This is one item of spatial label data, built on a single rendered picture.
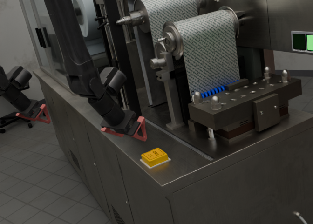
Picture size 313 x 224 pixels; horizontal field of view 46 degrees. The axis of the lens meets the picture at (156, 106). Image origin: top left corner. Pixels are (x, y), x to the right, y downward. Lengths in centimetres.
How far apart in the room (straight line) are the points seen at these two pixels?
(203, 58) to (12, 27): 431
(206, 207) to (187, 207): 8
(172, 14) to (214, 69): 32
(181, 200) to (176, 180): 7
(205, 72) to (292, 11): 37
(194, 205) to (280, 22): 71
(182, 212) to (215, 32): 67
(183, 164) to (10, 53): 444
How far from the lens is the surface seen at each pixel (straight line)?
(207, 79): 142
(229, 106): 127
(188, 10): 163
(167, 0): 160
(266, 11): 146
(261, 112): 132
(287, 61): 478
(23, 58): 554
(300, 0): 134
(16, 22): 552
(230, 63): 148
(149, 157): 125
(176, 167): 121
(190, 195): 120
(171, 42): 136
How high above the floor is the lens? 150
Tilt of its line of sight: 20 degrees down
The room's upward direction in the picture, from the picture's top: 12 degrees counter-clockwise
